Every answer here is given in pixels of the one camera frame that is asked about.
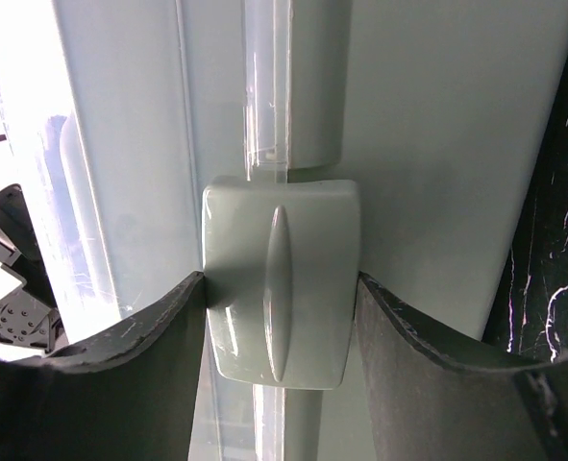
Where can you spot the black marble mat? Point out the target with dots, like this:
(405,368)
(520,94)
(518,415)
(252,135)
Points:
(529,314)

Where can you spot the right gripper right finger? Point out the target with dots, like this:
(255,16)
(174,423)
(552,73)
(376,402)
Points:
(437,394)

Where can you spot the translucent plastic tool box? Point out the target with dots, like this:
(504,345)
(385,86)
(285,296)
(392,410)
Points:
(281,149)

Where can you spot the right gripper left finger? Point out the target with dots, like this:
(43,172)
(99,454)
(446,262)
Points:
(125,393)

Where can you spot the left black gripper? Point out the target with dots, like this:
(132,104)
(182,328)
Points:
(29,317)

